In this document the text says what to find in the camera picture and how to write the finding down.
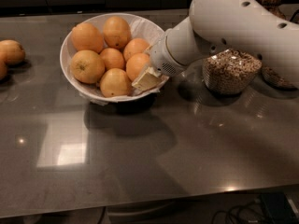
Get white paper bowl liner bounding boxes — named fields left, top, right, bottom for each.
left=78, top=14, right=171, bottom=106

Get black box under table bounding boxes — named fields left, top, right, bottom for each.
left=259, top=192, right=299, bottom=224

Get orange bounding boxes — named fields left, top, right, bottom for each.
left=122, top=38, right=150, bottom=61
left=0, top=60, right=7, bottom=80
left=99, top=68, right=132, bottom=97
left=103, top=16, right=131, bottom=49
left=70, top=50, right=106, bottom=84
left=71, top=22, right=104, bottom=53
left=126, top=53, right=150, bottom=81
left=0, top=40, right=25, bottom=65
left=100, top=48, right=125, bottom=70

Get black cables under table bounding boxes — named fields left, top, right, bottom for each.
left=211, top=199, right=265, bottom=224

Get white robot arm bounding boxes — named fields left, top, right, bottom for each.
left=133, top=0, right=299, bottom=91

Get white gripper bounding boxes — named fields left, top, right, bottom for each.
left=132, top=30, right=187, bottom=91

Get white bowl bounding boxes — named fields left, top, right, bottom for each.
left=59, top=12, right=171, bottom=105

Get front glass cereal jar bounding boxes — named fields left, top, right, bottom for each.
left=202, top=49, right=262, bottom=95

